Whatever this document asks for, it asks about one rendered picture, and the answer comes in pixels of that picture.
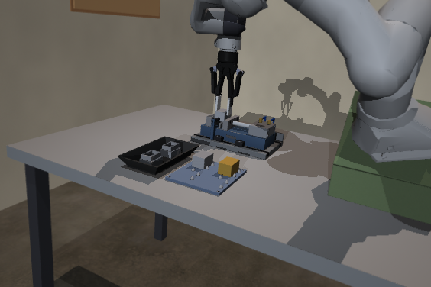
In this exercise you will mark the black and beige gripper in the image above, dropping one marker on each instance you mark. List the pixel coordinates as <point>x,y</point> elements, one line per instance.
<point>227,65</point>

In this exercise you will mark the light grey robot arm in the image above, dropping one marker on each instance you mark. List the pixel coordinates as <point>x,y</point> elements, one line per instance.
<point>382,51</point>

